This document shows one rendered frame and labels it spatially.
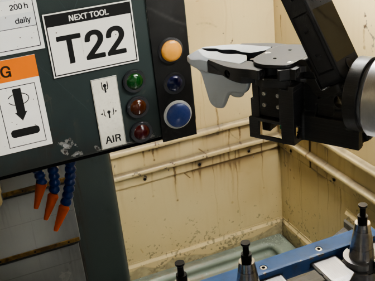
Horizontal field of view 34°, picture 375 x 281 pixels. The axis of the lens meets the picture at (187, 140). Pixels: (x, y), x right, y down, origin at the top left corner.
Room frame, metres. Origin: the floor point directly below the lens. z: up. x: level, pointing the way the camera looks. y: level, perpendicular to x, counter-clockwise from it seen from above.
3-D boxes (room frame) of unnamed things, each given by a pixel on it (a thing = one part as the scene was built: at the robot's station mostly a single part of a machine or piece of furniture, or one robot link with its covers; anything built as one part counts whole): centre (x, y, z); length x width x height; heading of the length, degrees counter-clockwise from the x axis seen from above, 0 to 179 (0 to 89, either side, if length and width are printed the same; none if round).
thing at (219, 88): (0.63, -0.04, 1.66); 0.09 x 0.03 x 0.06; 50
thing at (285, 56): (0.57, -0.13, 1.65); 0.12 x 0.08 x 0.09; 50
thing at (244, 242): (0.80, -0.07, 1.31); 0.02 x 0.02 x 0.03
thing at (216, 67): (0.59, -0.07, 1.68); 0.09 x 0.05 x 0.02; 50
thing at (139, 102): (0.67, 0.05, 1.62); 0.02 x 0.01 x 0.02; 110
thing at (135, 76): (0.67, 0.05, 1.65); 0.02 x 0.01 x 0.02; 110
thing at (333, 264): (0.86, -0.23, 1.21); 0.07 x 0.05 x 0.01; 20
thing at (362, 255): (0.88, -0.28, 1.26); 0.04 x 0.04 x 0.07
